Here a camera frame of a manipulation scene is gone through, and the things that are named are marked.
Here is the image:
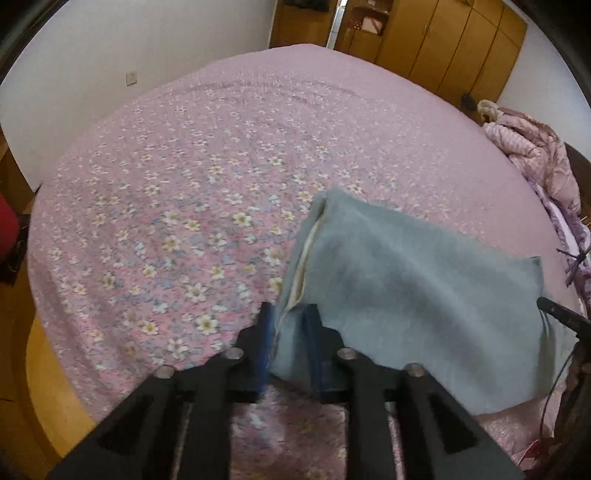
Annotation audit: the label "black cable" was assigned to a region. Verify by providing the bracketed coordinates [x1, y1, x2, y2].
[537, 350, 578, 444]

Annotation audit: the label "white wall socket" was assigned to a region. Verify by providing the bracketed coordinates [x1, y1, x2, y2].
[126, 71, 137, 86]

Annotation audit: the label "purple floral pillow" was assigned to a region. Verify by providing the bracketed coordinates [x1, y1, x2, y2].
[528, 180, 590, 303]

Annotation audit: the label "wooden wardrobe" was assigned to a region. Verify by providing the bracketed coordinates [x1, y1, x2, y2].
[270, 0, 527, 116]

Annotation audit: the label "black tripod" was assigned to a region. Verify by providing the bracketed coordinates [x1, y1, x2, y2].
[557, 247, 590, 287]

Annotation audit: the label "pink floral bed sheet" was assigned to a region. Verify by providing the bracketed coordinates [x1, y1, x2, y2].
[28, 45, 590, 479]

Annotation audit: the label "grey-green fleece pants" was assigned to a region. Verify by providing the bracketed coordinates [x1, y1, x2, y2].
[270, 189, 575, 415]

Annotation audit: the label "pink quilted comforter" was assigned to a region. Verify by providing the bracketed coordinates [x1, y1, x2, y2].
[477, 100, 581, 215]

